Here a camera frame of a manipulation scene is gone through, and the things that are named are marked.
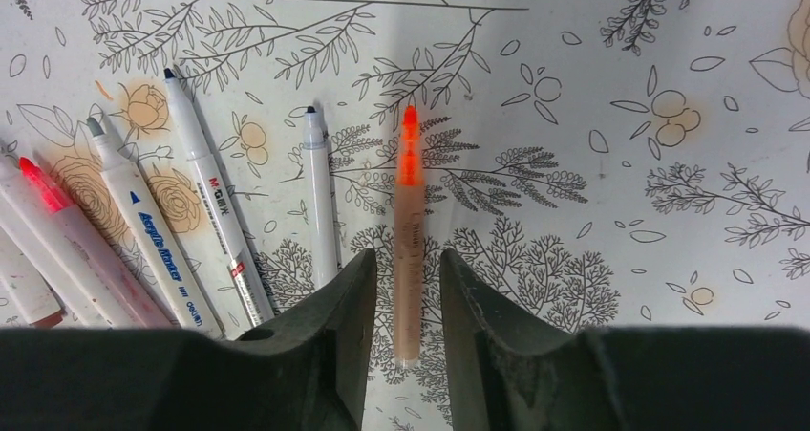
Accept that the purple capped white marker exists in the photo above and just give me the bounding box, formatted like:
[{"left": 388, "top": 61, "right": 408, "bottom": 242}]
[{"left": 1, "top": 157, "right": 111, "bottom": 329}]

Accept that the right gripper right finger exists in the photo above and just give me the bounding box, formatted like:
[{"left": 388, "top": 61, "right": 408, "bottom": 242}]
[{"left": 439, "top": 249, "right": 809, "bottom": 430}]

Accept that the floral table mat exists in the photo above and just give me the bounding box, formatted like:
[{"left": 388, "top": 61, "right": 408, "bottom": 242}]
[{"left": 1, "top": 0, "right": 809, "bottom": 430}]

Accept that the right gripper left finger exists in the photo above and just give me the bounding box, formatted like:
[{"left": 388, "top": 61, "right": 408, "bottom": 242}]
[{"left": 1, "top": 249, "right": 377, "bottom": 430}]

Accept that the pink translucent marker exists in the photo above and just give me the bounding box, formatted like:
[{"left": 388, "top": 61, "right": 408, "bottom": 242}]
[{"left": 19, "top": 157, "right": 172, "bottom": 329}]

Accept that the orange brown marker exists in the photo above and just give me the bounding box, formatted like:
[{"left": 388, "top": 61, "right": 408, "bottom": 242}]
[{"left": 393, "top": 105, "right": 425, "bottom": 369}]

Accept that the dark blue capped marker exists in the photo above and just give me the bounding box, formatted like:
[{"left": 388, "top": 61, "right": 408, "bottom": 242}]
[{"left": 163, "top": 68, "right": 274, "bottom": 327}]

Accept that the grey white marker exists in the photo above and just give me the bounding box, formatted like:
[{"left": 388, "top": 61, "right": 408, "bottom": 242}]
[{"left": 86, "top": 117, "right": 224, "bottom": 340}]

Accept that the light blue capped marker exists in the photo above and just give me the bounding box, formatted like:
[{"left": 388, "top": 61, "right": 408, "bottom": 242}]
[{"left": 1, "top": 230, "right": 63, "bottom": 329}]

